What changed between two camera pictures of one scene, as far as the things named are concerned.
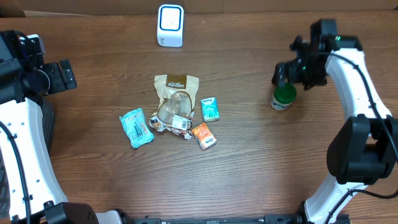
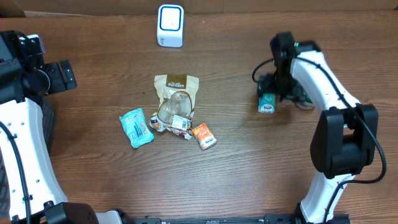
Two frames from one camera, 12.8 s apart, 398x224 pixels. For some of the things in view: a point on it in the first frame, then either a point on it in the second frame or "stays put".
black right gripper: [293, 76] → [267, 84]
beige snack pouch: [176, 95] stays put
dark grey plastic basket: [47, 104] stays put
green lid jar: [283, 98] → [305, 104]
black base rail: [291, 218] stays put
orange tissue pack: [204, 137] stays put
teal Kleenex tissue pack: [210, 109] → [267, 104]
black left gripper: [60, 84] stays put
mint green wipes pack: [135, 127] stays put
